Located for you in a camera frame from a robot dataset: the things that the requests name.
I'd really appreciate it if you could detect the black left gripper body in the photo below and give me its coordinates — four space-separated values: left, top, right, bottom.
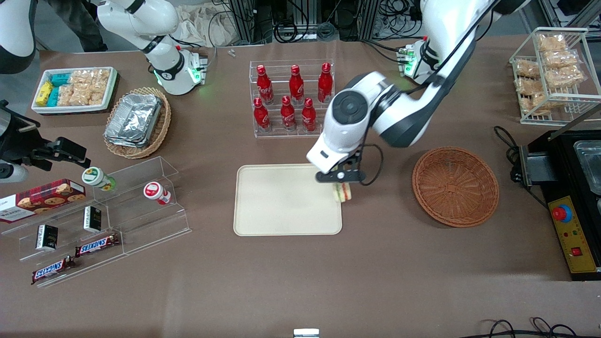
328 151 363 174

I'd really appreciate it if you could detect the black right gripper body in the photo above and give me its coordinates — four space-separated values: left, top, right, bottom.
0 100 46 165

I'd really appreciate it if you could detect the triangular sandwich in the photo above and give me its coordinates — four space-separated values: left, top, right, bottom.
332 183 353 203

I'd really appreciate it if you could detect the aluminium foil tray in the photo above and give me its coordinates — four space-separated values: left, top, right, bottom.
105 134 148 149
104 93 163 144

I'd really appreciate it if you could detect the white rectangular snack tray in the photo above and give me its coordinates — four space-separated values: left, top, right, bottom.
31 66 118 115

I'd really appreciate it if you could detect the beige plastic tray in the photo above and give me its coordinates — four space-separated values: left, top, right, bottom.
233 163 343 237

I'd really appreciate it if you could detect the light wicker basket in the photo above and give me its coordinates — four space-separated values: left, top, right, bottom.
103 86 172 160

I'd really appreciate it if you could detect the brown wicker basket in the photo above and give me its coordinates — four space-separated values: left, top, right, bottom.
412 146 500 229

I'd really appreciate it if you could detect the green capped drink bottle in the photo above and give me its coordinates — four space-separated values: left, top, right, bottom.
81 166 116 192

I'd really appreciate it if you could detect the yellow snack packet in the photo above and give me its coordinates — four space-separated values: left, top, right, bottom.
36 81 54 107

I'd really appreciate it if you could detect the red tartan cookie box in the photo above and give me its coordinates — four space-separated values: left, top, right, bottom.
0 178 87 224

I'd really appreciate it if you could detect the clear rice cracker bag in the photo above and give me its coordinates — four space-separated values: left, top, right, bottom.
69 70 94 88
57 84 75 107
73 87 107 107
92 69 111 95

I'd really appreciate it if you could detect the red cola bottle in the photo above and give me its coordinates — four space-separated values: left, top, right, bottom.
317 62 334 104
256 64 275 106
301 97 317 132
253 97 271 132
288 64 305 105
280 95 298 132

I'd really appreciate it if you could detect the small black box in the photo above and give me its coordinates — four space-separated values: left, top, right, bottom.
36 224 59 251
83 206 103 234

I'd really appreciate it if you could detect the clear acrylic bottle rack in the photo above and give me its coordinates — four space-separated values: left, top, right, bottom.
249 59 336 139

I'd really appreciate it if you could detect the red capped drink bottle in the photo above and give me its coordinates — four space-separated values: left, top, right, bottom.
143 181 172 206

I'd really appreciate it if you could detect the brown snickers bar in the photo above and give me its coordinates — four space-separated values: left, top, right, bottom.
31 256 76 285
75 233 121 258

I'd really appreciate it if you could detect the clear acrylic stepped shelf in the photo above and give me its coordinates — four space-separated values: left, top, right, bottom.
0 156 193 288

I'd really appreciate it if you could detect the person in dark trousers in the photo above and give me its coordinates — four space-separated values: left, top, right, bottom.
44 0 108 53

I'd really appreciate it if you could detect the crumpled clear plastic sheet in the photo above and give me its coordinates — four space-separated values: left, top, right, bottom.
176 4 236 48

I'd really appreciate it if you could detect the black appliance housing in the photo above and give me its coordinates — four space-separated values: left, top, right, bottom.
518 129 601 282

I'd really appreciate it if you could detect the grey metal bar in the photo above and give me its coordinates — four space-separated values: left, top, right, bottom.
547 105 601 142

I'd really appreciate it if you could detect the yellow control panel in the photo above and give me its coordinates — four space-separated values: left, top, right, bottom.
548 195 601 274

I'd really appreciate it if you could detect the steel pan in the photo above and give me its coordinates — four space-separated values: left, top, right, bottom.
574 140 601 196

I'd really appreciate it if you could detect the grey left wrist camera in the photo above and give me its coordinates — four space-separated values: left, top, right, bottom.
315 169 366 185

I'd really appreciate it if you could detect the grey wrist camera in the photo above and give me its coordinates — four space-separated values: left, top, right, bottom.
315 169 366 185
0 162 29 184

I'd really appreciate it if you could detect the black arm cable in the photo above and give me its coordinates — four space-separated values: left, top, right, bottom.
354 143 384 186

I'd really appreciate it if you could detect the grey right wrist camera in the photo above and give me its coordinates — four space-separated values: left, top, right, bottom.
0 162 29 184

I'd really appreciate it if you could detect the black base cable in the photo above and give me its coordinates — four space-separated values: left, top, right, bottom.
361 39 405 64

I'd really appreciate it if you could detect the black cable bundle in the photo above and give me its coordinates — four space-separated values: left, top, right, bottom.
271 0 341 44

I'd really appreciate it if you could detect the aluminium frame post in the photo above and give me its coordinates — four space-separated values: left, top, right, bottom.
365 0 385 40
229 0 257 46

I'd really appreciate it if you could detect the black appliance cable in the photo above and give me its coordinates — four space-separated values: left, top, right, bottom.
493 125 523 184

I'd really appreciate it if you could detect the white wire rack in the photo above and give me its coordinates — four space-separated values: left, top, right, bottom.
509 27 601 126

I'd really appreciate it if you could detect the black floor cable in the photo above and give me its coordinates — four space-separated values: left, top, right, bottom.
478 317 584 338

